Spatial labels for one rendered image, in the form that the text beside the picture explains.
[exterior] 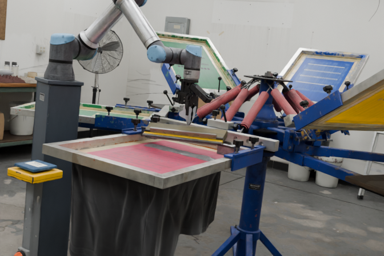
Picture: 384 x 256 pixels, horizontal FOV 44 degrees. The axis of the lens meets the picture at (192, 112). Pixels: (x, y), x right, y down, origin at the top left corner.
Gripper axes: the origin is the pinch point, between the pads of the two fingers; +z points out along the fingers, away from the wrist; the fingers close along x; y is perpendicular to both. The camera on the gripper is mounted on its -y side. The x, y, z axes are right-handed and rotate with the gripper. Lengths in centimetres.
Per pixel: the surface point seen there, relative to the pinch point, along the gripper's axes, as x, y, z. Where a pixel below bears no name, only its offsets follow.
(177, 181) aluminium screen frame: 52, -29, 12
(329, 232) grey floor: -223, -16, 109
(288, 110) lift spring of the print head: -62, -24, -7
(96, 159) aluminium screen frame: 60, 1, 9
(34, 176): 83, 6, 13
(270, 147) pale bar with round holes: -21.9, -31.9, 7.6
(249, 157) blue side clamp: -3.3, -30.2, 10.5
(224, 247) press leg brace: -68, 8, 84
